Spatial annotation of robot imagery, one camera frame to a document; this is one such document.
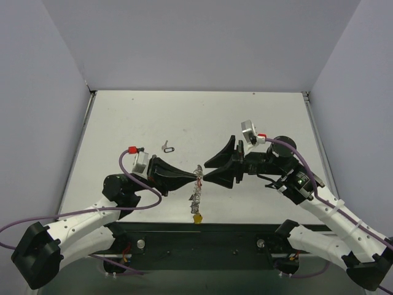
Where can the aluminium frame rail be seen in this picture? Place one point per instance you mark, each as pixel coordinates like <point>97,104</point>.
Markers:
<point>324,159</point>

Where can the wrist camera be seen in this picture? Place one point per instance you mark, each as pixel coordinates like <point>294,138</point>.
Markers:
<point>250,134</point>
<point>140,164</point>

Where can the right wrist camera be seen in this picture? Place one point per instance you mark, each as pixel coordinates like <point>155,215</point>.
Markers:
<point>250,134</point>

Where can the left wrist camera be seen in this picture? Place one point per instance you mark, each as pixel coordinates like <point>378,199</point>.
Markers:
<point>140,164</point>

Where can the yellow key tag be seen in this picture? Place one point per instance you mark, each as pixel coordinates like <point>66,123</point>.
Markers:
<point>197,218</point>

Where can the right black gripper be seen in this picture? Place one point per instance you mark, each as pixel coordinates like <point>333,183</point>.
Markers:
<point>240,161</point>

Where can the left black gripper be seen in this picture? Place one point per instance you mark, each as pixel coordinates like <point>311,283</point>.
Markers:
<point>154,174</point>

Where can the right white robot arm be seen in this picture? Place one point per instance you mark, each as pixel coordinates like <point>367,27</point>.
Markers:
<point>362,252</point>

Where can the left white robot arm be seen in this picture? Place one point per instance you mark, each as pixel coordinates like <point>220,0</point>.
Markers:
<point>44,249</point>

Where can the key with black tag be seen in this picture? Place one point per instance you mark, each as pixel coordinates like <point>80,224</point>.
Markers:
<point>166,149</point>

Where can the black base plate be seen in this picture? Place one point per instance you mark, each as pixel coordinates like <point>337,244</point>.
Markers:
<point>180,246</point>

